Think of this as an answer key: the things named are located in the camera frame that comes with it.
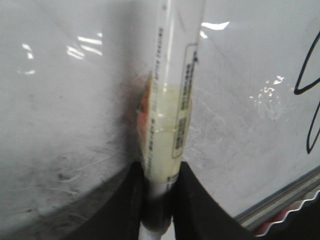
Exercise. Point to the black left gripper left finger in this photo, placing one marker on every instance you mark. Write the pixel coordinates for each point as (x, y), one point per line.
(120, 217)

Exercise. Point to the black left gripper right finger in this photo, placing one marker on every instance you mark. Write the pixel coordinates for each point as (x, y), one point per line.
(197, 216)

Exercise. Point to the red round magnet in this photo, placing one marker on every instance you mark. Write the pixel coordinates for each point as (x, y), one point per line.
(143, 110)

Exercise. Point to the white black whiteboard marker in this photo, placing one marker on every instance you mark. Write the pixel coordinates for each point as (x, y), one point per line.
(177, 33)

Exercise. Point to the white whiteboard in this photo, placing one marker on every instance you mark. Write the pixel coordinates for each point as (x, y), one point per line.
(71, 76)

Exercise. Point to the grey aluminium marker tray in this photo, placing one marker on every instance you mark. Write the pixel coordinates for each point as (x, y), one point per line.
(276, 208)

